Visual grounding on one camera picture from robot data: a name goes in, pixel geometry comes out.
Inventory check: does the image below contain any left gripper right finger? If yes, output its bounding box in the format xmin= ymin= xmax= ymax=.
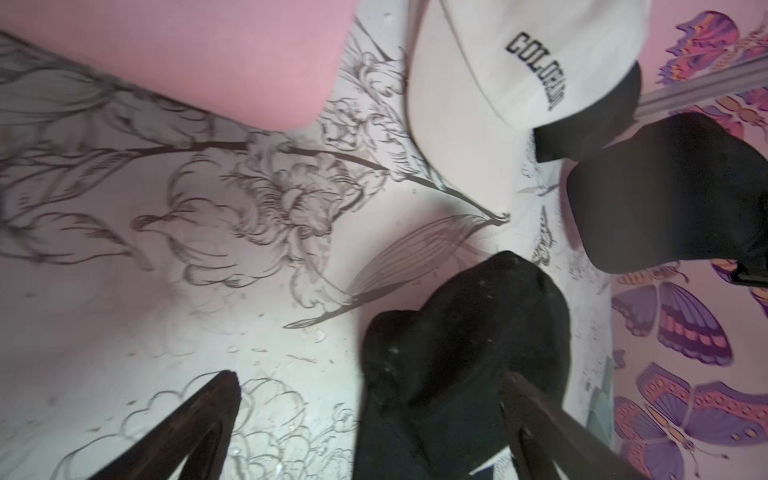
xmin=500 ymin=372 xmax=644 ymax=480

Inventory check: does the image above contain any black cap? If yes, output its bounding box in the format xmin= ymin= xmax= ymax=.
xmin=534 ymin=62 xmax=642 ymax=163
xmin=566 ymin=113 xmax=767 ymax=274
xmin=352 ymin=251 xmax=570 ymax=480

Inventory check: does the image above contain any black cap back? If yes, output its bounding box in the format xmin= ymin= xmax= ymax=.
xmin=534 ymin=62 xmax=642 ymax=163

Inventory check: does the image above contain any pink cap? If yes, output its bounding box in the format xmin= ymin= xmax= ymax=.
xmin=1 ymin=0 xmax=357 ymax=131

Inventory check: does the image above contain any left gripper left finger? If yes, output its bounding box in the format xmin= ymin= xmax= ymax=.
xmin=92 ymin=370 xmax=241 ymax=480

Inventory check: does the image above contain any white Colorado cap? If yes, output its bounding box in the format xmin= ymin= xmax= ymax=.
xmin=406 ymin=0 xmax=651 ymax=210

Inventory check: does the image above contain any green dustpan brush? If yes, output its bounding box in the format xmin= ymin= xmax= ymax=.
xmin=586 ymin=357 xmax=615 ymax=449

